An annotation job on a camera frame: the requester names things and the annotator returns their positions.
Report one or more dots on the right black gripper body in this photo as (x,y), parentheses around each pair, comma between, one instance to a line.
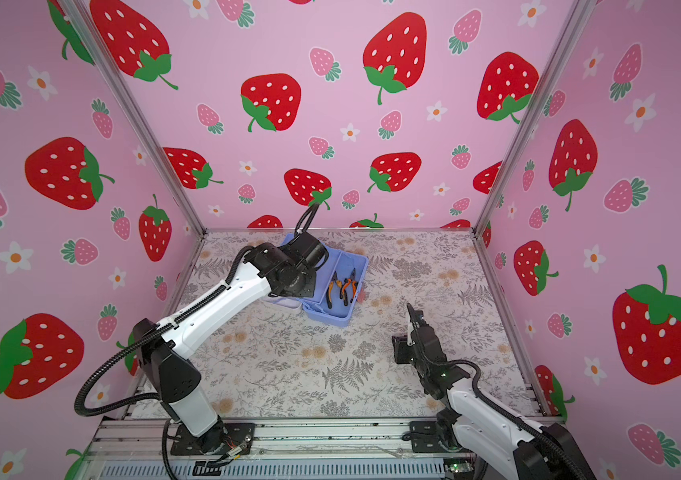
(406,353)

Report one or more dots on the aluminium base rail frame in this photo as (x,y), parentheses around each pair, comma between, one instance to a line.
(349,448)

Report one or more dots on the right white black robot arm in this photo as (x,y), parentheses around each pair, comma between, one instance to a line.
(496,420)

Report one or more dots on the yellow black combination pliers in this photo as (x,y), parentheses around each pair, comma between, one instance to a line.
(333,293)

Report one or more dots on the orange black long-nose pliers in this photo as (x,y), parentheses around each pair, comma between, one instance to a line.
(349,288)

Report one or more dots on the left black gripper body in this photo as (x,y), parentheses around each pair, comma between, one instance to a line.
(304,286)

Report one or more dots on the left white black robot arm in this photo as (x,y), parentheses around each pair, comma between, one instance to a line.
(257,272)

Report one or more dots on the blue white plastic toolbox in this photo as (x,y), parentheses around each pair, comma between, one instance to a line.
(315,307)

